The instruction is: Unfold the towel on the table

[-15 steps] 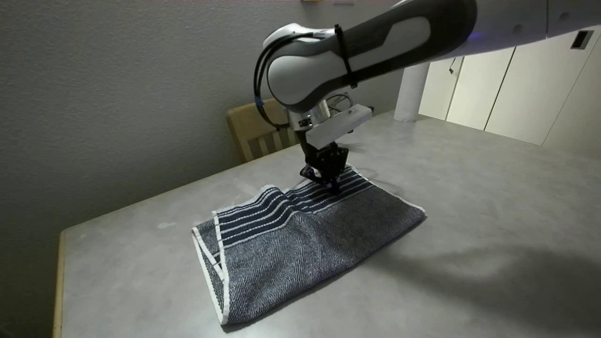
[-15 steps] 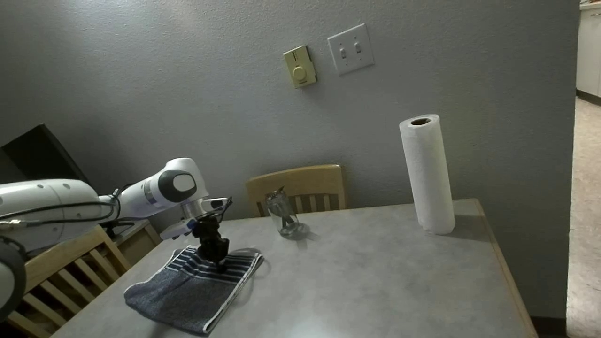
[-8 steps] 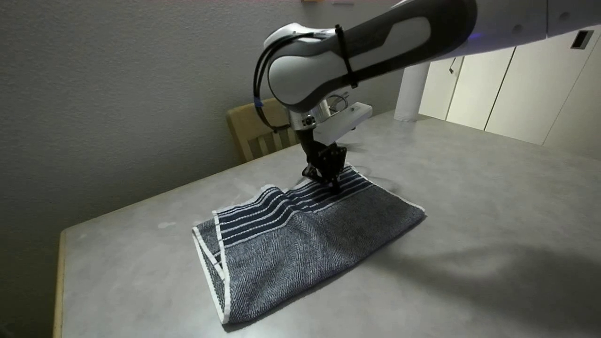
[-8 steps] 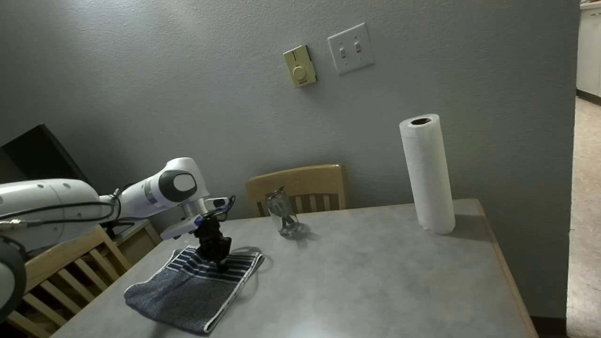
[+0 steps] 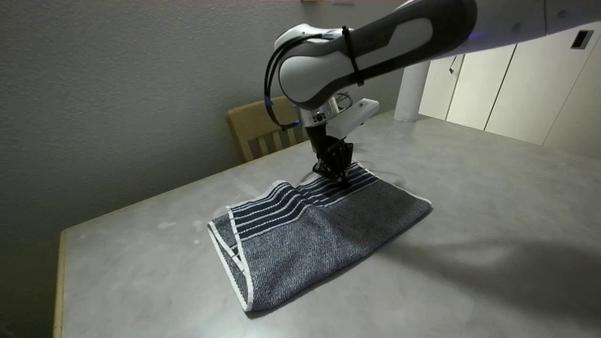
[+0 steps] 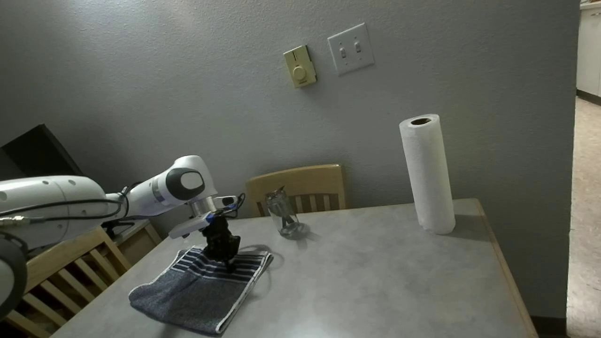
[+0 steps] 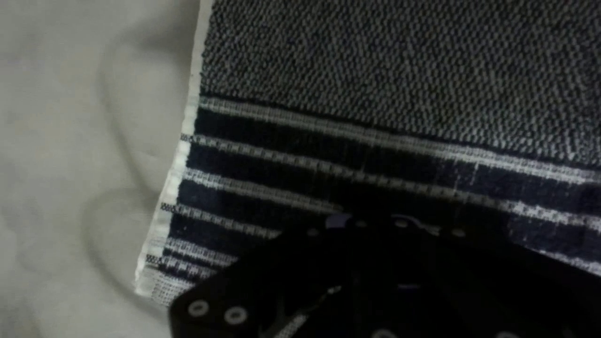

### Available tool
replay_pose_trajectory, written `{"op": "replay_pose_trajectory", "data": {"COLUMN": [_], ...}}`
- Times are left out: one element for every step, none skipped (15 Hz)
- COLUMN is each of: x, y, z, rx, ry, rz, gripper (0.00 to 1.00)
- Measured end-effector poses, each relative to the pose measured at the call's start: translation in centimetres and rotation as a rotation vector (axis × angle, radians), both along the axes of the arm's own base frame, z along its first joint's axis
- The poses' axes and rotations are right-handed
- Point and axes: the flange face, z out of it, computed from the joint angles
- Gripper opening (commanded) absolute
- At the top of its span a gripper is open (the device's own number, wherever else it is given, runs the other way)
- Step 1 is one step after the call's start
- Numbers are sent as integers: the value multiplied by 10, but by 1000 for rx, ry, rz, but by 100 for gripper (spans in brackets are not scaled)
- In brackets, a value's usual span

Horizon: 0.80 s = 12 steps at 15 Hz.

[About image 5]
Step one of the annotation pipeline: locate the light wooden chair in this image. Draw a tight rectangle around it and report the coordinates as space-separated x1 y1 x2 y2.
225 94 310 164

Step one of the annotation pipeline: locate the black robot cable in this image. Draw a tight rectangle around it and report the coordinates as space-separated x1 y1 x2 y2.
261 30 304 132

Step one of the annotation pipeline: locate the blue grey striped towel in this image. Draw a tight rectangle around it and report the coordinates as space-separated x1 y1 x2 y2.
206 160 436 316

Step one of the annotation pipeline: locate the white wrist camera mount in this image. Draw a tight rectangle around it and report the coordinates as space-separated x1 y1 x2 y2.
325 96 381 139

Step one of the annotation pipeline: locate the white round pillar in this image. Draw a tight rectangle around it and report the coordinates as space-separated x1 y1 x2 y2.
392 60 432 124

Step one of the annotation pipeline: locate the black wall plate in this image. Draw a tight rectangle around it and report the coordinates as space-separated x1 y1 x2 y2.
569 29 595 51

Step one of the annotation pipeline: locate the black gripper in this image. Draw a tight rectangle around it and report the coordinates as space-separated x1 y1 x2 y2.
306 121 355 186

